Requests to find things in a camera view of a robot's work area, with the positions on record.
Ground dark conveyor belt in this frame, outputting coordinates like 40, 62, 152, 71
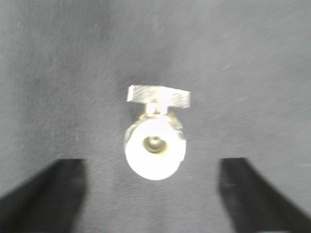
0, 0, 311, 233

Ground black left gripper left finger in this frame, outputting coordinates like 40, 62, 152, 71
0, 159, 86, 233

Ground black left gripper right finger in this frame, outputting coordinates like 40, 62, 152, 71
219, 158, 311, 233

